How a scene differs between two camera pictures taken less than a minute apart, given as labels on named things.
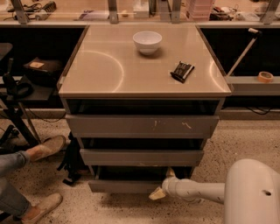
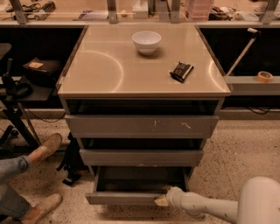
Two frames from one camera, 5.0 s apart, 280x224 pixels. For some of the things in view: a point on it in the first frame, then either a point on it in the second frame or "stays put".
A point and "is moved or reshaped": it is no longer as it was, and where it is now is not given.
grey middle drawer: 141,157 stays put
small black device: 181,72 stays put
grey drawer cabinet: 141,100 stays put
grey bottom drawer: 126,179 is moved or reshaped
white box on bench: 141,10 stays put
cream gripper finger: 157,194 to 162,201
